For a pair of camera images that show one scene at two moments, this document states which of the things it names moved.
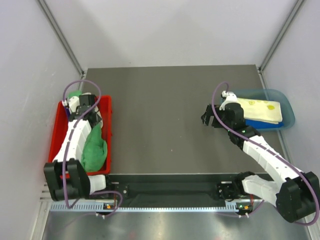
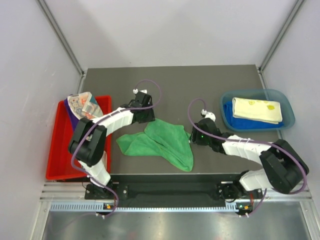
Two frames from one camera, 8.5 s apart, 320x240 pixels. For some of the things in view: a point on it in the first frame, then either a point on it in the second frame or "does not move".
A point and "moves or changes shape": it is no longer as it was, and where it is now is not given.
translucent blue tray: [287, 112] does not move
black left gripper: [98, 121] → [150, 118]
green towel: [94, 153] moves or changes shape
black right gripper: [205, 118] → [195, 138]
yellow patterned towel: [267, 111] does not move
